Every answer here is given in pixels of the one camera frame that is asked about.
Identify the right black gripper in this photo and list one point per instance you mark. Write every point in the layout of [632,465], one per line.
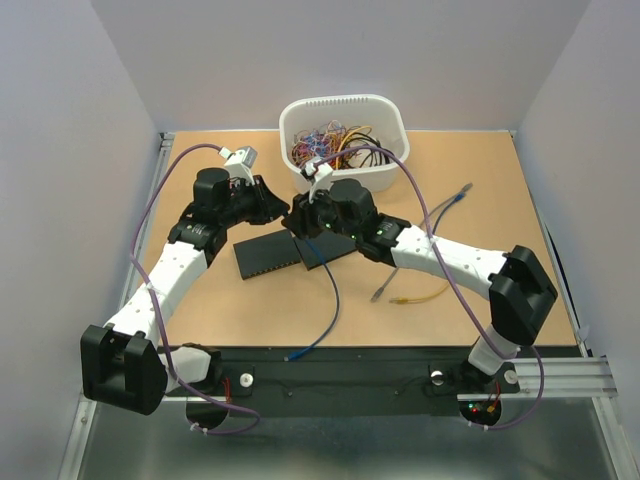
[301,220]

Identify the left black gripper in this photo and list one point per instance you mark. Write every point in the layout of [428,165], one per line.
[269,205]

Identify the black network switch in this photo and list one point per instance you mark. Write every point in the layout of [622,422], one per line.
[266,253]
[325,248]

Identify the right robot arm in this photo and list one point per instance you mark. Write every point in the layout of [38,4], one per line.
[519,291]

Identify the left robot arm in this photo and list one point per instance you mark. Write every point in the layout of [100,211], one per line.
[150,300]

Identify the white plastic bin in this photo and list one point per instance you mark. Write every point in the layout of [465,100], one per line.
[358,133]

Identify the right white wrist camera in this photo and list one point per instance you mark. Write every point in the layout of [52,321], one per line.
[319,175]

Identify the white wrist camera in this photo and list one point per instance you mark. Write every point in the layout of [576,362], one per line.
[319,175]
[239,163]

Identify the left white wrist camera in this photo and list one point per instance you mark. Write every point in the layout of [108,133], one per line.
[239,163]

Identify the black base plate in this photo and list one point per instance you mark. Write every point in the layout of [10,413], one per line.
[207,412]

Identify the aluminium frame rail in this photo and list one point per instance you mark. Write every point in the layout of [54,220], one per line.
[575,382]

